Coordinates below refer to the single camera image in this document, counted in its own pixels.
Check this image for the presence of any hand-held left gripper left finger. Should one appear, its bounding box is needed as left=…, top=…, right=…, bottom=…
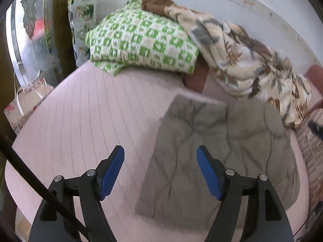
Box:
left=28, top=145, right=125, bottom=242

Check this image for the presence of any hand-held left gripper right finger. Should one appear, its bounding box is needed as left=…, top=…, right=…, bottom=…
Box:
left=196, top=145, right=294, bottom=242

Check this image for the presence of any grey padded jacket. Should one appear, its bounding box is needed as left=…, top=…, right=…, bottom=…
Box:
left=134, top=94, right=301, bottom=230

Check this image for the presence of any pink bed sheet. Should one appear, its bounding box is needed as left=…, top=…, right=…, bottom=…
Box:
left=5, top=60, right=310, bottom=242

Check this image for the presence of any maroon cushion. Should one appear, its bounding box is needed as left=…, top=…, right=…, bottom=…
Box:
left=306, top=64, right=323, bottom=100
left=182, top=57, right=209, bottom=94

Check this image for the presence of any floral paper gift bag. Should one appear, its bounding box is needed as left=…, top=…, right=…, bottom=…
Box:
left=3, top=78, right=55, bottom=135

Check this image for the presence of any floral leaf print blanket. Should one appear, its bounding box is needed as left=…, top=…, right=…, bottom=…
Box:
left=164, top=5, right=313, bottom=131

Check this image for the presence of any green white checkered pillow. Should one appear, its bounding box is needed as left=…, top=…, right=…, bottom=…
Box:
left=84, top=0, right=200, bottom=76

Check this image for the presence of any patterned plastic bag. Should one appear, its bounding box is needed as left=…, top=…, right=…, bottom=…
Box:
left=67, top=0, right=98, bottom=68

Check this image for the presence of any brown fleece blanket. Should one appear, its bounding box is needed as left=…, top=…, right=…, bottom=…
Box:
left=141, top=0, right=178, bottom=14

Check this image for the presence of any black cable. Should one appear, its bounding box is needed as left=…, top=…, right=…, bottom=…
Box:
left=0, top=133, right=89, bottom=234

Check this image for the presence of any brown wooden frame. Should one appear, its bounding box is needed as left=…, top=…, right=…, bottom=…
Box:
left=52, top=0, right=82, bottom=69

